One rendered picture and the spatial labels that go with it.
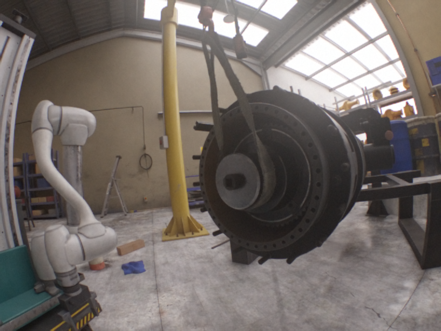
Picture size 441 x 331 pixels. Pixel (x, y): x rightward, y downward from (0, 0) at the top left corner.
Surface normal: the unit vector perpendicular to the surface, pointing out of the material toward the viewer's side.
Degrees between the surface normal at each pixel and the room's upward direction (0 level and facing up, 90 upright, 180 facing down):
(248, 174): 90
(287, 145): 90
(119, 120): 90
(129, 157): 90
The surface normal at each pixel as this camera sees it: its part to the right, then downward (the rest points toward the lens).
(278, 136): -0.69, 0.04
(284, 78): 0.34, -0.08
